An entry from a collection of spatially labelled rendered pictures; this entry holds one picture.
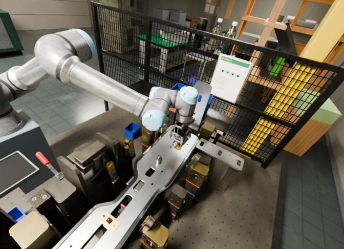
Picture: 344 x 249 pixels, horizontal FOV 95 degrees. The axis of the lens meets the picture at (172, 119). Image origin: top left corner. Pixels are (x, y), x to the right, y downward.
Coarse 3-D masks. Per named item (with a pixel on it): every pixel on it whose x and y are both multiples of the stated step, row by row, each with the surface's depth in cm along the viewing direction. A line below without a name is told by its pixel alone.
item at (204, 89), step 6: (198, 84) 94; (204, 84) 92; (198, 90) 96; (204, 90) 94; (210, 90) 92; (198, 96) 98; (204, 96) 96; (198, 102) 100; (204, 102) 98; (198, 108) 102; (204, 108) 100; (198, 114) 105; (198, 120) 107; (192, 126) 112; (198, 126) 110
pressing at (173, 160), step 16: (160, 144) 95; (192, 144) 99; (144, 160) 85; (176, 160) 88; (144, 176) 77; (160, 176) 79; (176, 176) 81; (128, 192) 70; (144, 192) 71; (160, 192) 73; (96, 208) 64; (112, 208) 64; (128, 208) 65; (144, 208) 67; (80, 224) 59; (96, 224) 59; (128, 224) 61; (64, 240) 54; (80, 240) 55; (112, 240) 56
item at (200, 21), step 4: (200, 20) 108; (204, 20) 108; (200, 24) 110; (204, 24) 109; (196, 28) 112; (200, 28) 110; (204, 28) 111; (200, 36) 114; (200, 40) 116; (196, 44) 117; (200, 44) 117
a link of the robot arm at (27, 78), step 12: (60, 36) 51; (72, 36) 55; (84, 36) 59; (72, 48) 53; (84, 48) 58; (36, 60) 63; (84, 60) 61; (12, 72) 69; (24, 72) 67; (36, 72) 66; (12, 84) 70; (24, 84) 71; (36, 84) 76
